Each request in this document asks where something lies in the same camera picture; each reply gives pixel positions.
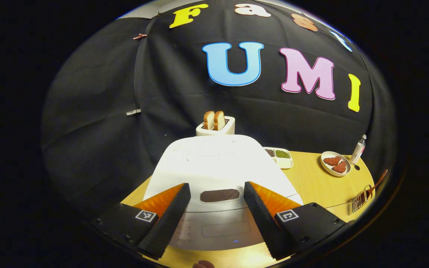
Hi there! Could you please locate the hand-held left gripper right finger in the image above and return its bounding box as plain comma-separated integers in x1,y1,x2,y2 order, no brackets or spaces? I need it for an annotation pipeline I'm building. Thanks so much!
244,181,347,261

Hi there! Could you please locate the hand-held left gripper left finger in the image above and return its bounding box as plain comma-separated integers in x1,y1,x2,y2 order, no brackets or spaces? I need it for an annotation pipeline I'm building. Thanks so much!
92,182,192,261

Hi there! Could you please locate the white rice cooker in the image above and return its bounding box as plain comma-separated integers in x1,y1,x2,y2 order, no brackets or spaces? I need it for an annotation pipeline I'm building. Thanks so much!
143,135,304,251

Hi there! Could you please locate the metal wire chopstick holder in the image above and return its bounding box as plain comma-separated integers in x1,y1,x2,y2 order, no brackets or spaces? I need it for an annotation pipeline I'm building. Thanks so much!
351,185,374,213

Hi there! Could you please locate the brown wooden spoon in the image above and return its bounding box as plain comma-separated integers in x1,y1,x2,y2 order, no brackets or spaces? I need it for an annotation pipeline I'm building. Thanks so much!
365,169,388,194

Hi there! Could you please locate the white divided bean dish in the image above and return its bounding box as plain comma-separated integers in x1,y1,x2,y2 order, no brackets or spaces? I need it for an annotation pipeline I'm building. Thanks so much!
264,147,294,169

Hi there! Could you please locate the white oval plate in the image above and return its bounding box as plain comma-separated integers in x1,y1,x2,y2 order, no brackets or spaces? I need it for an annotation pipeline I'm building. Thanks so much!
321,151,351,177

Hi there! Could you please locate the white toaster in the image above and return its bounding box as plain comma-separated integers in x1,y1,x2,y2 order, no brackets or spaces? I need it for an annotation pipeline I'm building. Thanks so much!
196,116,236,137

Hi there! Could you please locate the toasted bread slice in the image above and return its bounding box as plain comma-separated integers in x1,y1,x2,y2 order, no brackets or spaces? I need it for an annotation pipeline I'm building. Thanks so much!
203,111,216,130
214,111,226,131

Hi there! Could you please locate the small clear bottle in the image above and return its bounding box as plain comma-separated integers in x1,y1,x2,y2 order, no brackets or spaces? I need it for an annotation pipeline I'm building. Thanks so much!
350,134,367,165

